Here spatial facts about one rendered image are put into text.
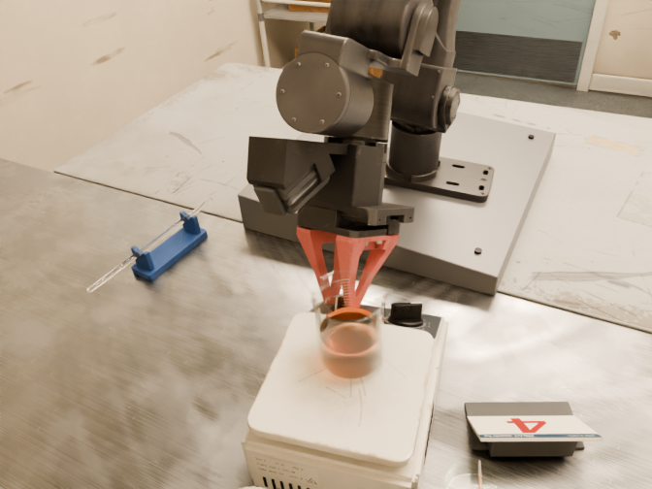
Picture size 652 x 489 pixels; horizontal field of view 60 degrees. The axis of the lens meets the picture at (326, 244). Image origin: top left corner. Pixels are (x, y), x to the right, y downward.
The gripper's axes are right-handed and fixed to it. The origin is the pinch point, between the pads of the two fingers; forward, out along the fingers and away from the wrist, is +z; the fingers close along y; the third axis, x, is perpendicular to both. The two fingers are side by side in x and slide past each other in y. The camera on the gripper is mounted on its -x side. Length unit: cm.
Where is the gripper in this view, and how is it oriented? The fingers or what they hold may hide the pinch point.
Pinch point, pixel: (342, 298)
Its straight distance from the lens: 52.8
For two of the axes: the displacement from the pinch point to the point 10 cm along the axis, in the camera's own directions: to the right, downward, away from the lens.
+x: 6.7, -0.7, 7.4
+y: 7.4, 1.7, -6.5
